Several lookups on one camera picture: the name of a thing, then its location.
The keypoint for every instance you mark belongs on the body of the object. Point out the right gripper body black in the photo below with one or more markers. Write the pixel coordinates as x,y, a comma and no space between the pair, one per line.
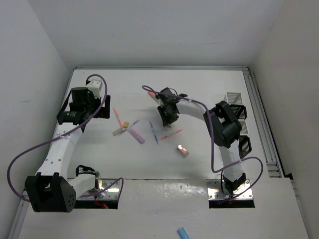
168,117

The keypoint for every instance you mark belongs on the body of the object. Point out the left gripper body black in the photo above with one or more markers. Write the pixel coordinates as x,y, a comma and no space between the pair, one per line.
103,112

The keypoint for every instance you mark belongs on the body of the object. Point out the red orange pen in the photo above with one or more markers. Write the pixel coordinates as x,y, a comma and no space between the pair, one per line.
171,134

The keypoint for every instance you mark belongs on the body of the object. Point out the orange cap clear tube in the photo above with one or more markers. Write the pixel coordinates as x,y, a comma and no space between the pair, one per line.
154,97

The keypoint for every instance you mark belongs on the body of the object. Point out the white eraser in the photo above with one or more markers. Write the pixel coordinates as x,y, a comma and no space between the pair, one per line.
118,131

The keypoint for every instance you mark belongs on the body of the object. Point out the purple highlighter marker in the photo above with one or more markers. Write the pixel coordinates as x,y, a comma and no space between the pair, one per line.
139,138

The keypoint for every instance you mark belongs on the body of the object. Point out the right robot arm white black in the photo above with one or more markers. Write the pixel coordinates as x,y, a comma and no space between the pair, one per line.
223,126

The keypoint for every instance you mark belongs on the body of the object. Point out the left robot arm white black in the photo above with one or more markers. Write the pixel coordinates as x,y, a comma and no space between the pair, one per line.
49,190

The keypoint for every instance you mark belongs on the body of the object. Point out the blue white pen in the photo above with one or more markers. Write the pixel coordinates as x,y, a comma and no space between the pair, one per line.
154,133

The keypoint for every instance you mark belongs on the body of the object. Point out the orange pen left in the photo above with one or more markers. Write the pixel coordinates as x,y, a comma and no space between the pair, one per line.
117,117

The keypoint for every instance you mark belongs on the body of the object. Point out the dark blue clear pen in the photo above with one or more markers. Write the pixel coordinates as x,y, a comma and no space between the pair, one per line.
130,126

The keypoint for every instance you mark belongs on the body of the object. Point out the white slotted container far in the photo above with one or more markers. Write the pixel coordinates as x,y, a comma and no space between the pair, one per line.
233,98

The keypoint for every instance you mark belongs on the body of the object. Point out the white slotted container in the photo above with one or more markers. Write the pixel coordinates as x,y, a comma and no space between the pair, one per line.
244,130
233,98

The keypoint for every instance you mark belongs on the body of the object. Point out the black mesh container far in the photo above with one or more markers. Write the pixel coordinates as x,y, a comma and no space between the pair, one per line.
240,111

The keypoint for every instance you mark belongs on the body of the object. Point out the white slotted container near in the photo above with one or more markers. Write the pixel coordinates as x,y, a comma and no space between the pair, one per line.
244,130

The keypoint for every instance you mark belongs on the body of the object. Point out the black hexagonal mesh container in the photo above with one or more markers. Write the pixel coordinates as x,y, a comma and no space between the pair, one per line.
244,146

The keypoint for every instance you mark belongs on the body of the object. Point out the blue marker on ledge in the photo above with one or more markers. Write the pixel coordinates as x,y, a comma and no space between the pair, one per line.
182,233

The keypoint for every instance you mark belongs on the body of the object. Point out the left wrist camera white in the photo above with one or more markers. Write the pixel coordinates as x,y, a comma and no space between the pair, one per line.
95,86

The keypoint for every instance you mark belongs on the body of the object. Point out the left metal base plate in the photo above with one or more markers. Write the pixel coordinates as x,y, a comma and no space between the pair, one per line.
109,189

